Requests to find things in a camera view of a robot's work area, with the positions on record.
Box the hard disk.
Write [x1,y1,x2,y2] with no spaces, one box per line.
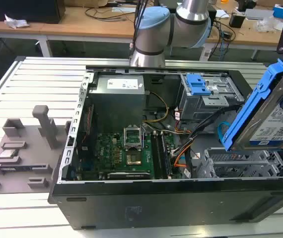
[221,59,283,152]

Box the blue disk bay latch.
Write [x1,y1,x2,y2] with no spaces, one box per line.
[185,73,212,97]

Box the metal disk bay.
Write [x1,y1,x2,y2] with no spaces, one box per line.
[179,73,246,122]

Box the black expansion slot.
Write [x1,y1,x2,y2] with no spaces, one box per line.
[107,171,152,179]

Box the clear plastic bag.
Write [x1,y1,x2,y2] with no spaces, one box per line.
[255,17,283,32]

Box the blue cardboard box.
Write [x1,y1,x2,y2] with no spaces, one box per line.
[272,3,283,20]

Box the small black box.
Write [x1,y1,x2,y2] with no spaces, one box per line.
[228,11,247,28]

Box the grey power supply unit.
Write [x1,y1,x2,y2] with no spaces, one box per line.
[88,74,147,129]

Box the metal socket cover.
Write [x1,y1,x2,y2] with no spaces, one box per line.
[123,126,143,150]

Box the CPU socket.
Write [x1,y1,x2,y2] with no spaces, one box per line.
[125,150,143,167]

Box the wooden desk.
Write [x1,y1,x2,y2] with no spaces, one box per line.
[0,4,283,60]

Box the black open PC case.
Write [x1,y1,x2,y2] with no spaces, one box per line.
[47,64,283,230]

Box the green motherboard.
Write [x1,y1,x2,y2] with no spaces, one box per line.
[81,128,183,180]

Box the crumpled white paper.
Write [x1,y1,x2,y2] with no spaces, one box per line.
[3,13,30,30]

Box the grey parts rack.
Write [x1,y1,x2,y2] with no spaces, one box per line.
[0,105,73,197]

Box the blue disk wire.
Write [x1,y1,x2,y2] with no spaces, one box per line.
[216,120,232,145]

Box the black disk wire bundle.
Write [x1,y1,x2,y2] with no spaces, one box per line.
[170,109,239,159]

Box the yellow black power wire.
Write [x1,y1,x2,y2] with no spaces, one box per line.
[142,91,170,124]

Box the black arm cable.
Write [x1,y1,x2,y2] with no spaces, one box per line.
[129,0,149,59]

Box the orange red wire bundle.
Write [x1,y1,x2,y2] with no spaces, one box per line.
[172,143,195,170]

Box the black desk cable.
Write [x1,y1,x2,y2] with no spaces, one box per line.
[84,6,139,25]

